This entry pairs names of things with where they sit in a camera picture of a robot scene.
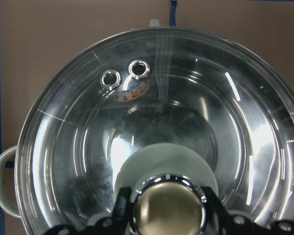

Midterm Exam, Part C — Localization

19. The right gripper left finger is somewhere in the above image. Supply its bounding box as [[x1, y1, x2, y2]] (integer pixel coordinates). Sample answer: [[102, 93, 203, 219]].
[[45, 187, 133, 235]]

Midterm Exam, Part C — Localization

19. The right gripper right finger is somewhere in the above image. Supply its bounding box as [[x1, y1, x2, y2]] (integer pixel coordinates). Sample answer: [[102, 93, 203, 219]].
[[200, 187, 294, 235]]

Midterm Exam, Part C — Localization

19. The glass pot lid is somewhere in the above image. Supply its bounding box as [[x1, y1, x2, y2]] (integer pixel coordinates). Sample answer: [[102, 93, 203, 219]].
[[14, 26, 294, 235]]

